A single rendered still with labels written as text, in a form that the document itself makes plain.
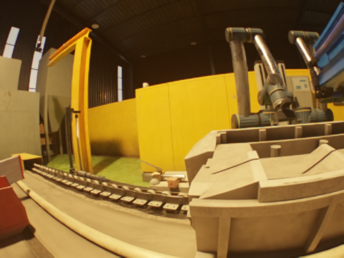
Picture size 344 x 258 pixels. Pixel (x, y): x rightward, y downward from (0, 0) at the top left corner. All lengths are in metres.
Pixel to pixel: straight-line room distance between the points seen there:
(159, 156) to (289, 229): 2.72
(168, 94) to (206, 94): 0.68
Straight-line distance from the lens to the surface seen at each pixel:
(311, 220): 0.31
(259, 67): 1.96
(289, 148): 0.52
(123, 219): 0.53
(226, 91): 2.60
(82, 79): 4.28
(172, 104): 2.75
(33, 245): 0.52
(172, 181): 0.60
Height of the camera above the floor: 1.02
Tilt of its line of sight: level
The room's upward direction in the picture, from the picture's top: 4 degrees counter-clockwise
